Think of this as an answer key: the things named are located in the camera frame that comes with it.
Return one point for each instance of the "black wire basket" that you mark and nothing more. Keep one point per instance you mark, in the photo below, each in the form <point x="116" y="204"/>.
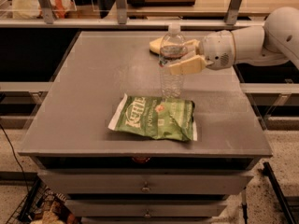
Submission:
<point x="43" y="206"/>

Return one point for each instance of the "metal rail frame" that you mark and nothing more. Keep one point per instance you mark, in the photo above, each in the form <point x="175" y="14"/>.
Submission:
<point x="88" y="16"/>

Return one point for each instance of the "clear plastic water bottle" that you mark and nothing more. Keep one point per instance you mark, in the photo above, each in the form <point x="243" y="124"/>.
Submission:
<point x="172" y="49"/>

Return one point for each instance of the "yellow sponge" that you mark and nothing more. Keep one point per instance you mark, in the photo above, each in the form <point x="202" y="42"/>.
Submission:
<point x="154" y="45"/>

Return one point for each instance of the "upper grey drawer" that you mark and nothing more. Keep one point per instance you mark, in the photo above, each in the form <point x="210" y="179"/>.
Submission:
<point x="79" y="182"/>

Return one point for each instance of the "lower grey drawer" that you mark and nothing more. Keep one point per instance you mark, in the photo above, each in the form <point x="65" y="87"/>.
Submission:
<point x="144" y="208"/>

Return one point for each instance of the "green Kettle chip bag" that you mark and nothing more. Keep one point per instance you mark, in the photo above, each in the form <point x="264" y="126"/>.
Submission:
<point x="155" y="117"/>

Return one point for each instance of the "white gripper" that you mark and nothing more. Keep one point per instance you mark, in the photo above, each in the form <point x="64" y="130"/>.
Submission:
<point x="217" y="49"/>

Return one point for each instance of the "white orange plastic bag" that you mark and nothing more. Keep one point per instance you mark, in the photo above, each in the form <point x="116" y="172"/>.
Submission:
<point x="30" y="9"/>

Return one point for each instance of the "grey drawer cabinet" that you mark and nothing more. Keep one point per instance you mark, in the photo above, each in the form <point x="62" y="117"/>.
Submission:
<point x="120" y="155"/>

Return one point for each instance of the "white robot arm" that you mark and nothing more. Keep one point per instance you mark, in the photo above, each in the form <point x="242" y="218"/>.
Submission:
<point x="274" y="43"/>

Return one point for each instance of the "grey drawer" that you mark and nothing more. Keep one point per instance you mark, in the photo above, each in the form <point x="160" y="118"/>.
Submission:
<point x="79" y="182"/>
<point x="144" y="208"/>

